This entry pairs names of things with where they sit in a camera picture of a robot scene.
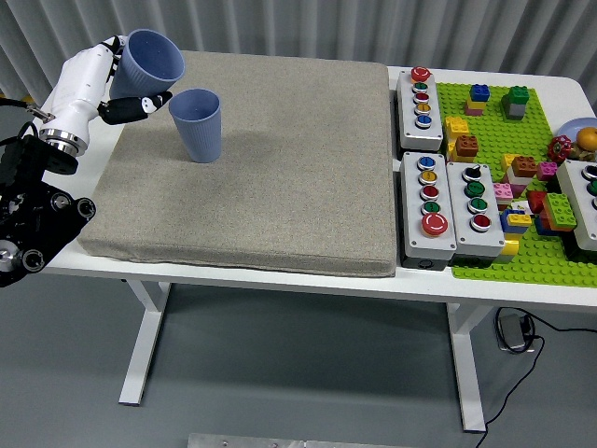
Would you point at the small five-button control box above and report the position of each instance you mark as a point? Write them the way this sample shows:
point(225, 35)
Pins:
point(422, 133)

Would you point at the blue yellow pink block stack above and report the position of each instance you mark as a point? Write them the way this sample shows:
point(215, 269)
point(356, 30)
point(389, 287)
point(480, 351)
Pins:
point(479, 93)

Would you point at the light pink building block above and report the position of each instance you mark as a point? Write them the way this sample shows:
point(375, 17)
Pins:
point(503, 191)

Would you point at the green building baseplate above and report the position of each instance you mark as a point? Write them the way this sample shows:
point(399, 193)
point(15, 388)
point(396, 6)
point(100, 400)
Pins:
point(494, 135)

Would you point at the magenta building block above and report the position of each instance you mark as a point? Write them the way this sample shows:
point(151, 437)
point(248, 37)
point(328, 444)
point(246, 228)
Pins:
point(546, 172)

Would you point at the large five-button control box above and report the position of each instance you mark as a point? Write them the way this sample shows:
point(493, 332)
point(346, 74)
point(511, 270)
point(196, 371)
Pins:
point(415, 242)

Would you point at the grey power adapter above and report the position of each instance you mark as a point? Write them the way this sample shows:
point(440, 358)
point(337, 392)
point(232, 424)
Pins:
point(510, 332)

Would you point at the orange white block stack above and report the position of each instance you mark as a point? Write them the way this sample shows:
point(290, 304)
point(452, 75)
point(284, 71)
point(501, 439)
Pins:
point(523, 167)

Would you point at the yellow building block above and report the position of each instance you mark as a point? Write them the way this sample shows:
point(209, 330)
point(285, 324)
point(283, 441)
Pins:
point(506, 163)

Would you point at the green grey block stack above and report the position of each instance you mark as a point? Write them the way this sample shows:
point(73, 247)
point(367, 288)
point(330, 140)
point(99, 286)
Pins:
point(517, 109)

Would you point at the brown building block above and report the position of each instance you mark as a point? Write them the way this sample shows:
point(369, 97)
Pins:
point(467, 147)

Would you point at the orange fruit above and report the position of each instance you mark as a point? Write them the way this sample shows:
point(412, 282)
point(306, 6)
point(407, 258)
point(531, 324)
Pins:
point(587, 138)

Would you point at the blue plate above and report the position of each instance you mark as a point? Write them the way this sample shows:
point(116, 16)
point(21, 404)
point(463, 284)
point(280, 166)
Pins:
point(571, 127)

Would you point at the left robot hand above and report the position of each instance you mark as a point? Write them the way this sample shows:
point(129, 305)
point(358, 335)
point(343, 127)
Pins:
point(77, 93)

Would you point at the red valve wheel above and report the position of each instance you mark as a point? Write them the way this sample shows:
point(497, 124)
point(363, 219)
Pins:
point(559, 149)

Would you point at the grey-brown mat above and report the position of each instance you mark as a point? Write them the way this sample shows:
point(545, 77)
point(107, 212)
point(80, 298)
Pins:
point(289, 177)

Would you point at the red building block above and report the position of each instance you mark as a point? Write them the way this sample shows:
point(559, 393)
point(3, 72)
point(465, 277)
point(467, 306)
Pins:
point(536, 201)

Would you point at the white control box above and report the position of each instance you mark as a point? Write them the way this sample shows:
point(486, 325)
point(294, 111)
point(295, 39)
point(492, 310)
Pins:
point(571, 186)

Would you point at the white table leg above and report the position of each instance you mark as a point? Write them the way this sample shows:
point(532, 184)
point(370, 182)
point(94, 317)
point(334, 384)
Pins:
point(144, 336)
point(466, 373)

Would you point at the four-button control box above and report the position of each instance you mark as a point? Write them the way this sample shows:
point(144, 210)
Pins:
point(459, 233)

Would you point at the green orange blue block stack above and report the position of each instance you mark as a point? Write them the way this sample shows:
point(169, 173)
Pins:
point(559, 210)

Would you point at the blue ribbed cup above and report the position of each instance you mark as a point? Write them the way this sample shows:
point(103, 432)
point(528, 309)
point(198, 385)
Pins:
point(200, 135)
point(154, 60)

